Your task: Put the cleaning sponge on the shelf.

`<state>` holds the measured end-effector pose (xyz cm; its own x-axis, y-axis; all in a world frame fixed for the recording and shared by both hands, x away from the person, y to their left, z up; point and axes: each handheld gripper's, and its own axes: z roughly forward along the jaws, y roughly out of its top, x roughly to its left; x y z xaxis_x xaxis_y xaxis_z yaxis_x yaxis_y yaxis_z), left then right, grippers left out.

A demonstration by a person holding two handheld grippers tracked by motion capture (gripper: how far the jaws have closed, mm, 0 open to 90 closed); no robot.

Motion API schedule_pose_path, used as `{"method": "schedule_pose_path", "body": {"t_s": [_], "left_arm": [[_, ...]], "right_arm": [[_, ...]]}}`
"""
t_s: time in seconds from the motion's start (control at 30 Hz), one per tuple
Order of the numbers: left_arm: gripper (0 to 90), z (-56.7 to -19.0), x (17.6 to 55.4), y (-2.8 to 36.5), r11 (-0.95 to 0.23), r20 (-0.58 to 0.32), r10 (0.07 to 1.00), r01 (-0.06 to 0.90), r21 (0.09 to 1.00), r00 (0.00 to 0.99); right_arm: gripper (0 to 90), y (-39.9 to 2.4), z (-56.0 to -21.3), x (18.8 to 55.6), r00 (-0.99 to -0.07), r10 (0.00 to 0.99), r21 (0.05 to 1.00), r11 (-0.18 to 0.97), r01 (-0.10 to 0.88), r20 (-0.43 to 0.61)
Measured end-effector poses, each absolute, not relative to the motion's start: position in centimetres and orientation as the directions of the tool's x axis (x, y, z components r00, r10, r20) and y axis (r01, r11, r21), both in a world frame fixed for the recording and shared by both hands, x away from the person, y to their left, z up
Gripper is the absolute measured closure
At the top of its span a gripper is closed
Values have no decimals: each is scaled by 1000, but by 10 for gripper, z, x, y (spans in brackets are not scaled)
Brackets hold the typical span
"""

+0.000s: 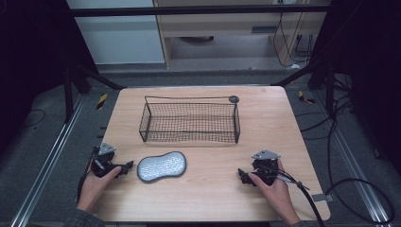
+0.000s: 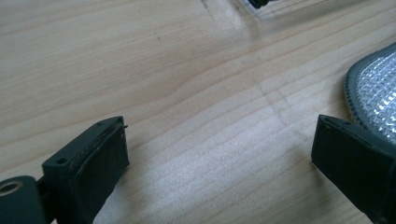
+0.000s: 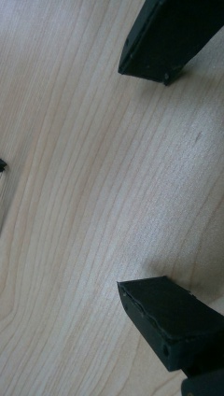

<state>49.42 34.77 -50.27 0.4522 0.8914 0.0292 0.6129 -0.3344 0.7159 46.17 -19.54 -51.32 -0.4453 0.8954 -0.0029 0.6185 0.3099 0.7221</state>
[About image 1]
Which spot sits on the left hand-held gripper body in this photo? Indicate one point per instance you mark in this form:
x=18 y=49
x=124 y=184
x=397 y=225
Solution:
x=103 y=159

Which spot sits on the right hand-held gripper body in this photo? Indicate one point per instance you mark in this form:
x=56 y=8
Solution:
x=266 y=165

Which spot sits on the silver scouring pad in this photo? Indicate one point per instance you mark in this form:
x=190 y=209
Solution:
x=162 y=166

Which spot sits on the person's left hand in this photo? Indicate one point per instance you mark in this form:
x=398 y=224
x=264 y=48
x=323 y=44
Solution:
x=96 y=187

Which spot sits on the person's right hand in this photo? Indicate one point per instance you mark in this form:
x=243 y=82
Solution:
x=277 y=197

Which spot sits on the yellow black hazard tape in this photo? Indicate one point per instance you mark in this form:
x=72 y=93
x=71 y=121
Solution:
x=101 y=101
x=305 y=97

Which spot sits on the grey tape patch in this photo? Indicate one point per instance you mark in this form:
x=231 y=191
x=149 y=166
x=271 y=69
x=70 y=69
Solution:
x=322 y=198

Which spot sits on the black metal stand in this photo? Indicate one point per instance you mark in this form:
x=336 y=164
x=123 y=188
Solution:
x=83 y=85
x=318 y=75

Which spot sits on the white cabinet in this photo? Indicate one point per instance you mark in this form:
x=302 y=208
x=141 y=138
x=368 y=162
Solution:
x=117 y=31

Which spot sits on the aluminium floor rail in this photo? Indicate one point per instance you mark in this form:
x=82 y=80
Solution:
x=47 y=164
x=353 y=160

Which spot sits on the black metal frame bar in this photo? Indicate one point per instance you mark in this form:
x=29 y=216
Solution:
x=198 y=10

